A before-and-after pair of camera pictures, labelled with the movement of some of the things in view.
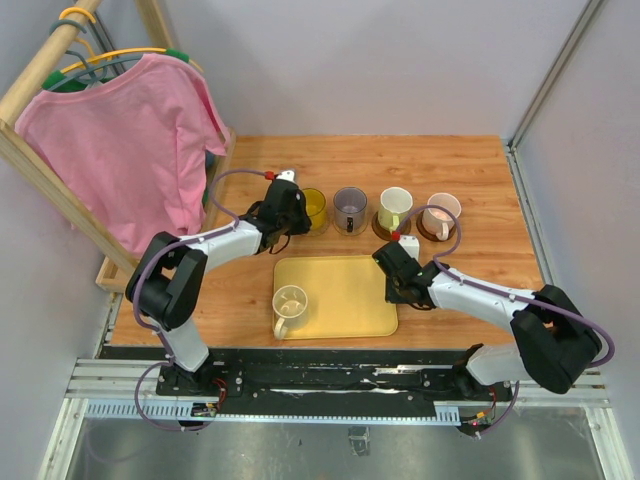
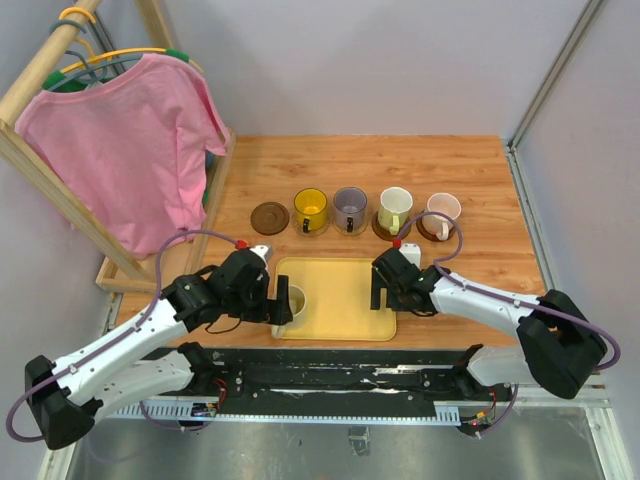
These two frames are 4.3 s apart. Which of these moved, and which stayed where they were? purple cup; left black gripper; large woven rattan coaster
Moved: left black gripper
Stayed: purple cup; large woven rattan coaster
